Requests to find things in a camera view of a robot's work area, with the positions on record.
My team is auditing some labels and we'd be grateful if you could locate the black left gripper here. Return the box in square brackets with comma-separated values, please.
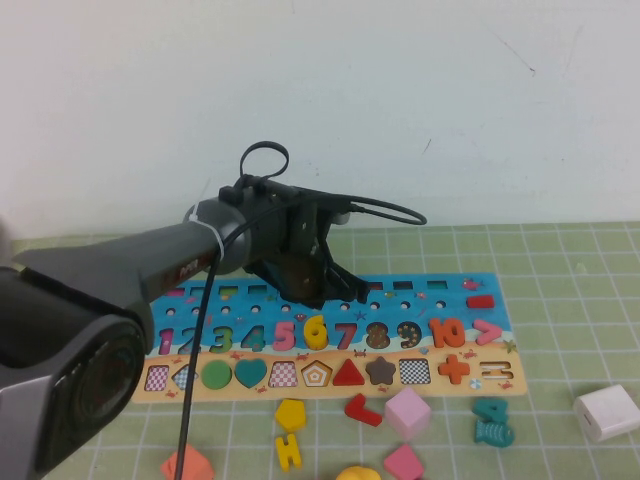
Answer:
[244, 188, 371, 308]

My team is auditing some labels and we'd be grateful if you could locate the yellow number six piece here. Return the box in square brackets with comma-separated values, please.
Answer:
[303, 314, 330, 352]

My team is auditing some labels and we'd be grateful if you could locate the pink number five piece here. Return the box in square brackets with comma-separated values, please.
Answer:
[272, 319, 298, 352]

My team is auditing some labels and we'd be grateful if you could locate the red triangle piece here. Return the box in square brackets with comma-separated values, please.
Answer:
[331, 357, 366, 387]

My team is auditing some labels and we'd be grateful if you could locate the brown star piece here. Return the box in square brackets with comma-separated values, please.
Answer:
[365, 355, 398, 386]

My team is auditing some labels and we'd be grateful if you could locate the blue and tan puzzle board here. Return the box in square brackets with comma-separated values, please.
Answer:
[132, 272, 529, 405]

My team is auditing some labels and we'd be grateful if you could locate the teal heart piece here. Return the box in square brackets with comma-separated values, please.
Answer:
[234, 357, 269, 389]

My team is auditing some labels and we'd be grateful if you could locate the orange number ten piece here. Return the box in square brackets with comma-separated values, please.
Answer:
[428, 318, 467, 349]

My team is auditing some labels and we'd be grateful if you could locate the red number seven piece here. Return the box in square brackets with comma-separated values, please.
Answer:
[343, 392, 384, 428]

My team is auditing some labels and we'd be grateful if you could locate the green circle piece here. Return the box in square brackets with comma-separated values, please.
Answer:
[201, 358, 234, 390]

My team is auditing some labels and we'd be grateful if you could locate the orange plus piece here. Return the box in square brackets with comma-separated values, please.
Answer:
[437, 354, 472, 386]

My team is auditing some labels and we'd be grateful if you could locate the yellow letter H piece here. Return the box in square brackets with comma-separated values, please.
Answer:
[274, 432, 304, 471]

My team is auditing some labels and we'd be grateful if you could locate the pink greater-than sign piece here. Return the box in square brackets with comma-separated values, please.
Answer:
[473, 319, 503, 346]

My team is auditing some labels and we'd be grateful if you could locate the teal number four piece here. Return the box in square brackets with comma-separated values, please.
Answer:
[471, 396, 510, 426]

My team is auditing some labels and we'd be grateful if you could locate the teal fish piece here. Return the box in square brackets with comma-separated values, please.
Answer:
[473, 418, 517, 448]

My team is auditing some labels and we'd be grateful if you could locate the white zip tie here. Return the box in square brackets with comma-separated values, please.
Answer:
[186, 203, 225, 262]

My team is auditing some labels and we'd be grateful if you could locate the black zip tie loop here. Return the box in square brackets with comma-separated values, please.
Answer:
[238, 140, 291, 189]

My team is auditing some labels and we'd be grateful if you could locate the yellow pentagon block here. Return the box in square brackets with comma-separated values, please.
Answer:
[274, 397, 308, 434]

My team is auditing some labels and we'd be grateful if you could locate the light pink square block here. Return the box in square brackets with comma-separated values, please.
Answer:
[384, 385, 433, 442]

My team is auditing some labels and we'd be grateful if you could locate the yellow rounded block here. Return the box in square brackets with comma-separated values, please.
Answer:
[334, 464, 383, 480]

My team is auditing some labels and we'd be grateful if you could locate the pink diamond block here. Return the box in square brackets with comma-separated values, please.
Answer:
[382, 442, 426, 480]

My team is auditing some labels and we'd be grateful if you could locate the orange block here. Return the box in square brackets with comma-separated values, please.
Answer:
[160, 443, 217, 480]

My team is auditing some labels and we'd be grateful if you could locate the green grid tablecloth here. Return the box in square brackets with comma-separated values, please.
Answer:
[0, 222, 640, 480]

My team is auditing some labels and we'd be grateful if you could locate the white plug charger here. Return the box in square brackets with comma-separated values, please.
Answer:
[571, 383, 640, 443]

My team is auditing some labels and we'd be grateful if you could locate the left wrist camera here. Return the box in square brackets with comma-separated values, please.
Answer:
[272, 183, 354, 227]

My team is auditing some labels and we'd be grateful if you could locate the black cable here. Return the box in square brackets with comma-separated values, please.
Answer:
[174, 192, 428, 480]

